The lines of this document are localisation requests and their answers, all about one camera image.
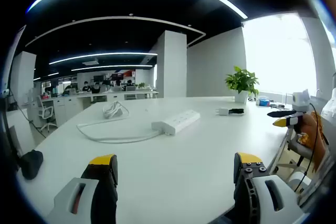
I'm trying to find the white office workstation row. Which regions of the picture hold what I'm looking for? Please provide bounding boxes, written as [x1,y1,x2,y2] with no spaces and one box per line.
[34,90,160,127]

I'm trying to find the white power strip cable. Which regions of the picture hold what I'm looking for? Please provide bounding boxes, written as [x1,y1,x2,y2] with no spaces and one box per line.
[76,100,161,144]

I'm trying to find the white power strip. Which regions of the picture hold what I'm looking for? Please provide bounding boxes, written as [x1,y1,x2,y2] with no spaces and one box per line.
[151,110,201,136]

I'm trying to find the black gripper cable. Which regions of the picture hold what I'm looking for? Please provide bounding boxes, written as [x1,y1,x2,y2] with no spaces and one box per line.
[293,102,320,193]

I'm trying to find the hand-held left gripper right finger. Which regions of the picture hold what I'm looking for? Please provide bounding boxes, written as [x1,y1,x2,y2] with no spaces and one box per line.
[233,152,310,224]

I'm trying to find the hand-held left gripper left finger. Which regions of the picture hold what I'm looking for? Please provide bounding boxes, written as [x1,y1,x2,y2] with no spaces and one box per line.
[46,153,118,224]

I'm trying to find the white office chair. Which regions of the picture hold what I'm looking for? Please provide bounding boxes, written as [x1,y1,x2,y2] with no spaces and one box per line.
[36,94,58,133]

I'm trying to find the white desk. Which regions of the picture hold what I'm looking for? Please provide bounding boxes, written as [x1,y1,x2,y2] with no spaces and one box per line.
[17,95,297,224]

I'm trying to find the grey office chair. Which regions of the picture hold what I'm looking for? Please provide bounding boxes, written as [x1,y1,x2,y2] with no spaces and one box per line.
[275,125,316,180]

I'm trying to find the potted green plant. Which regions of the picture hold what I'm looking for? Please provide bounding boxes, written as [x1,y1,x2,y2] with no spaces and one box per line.
[225,66,260,103]

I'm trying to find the dark cloth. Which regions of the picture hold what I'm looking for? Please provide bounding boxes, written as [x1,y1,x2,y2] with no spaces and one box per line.
[20,150,44,180]

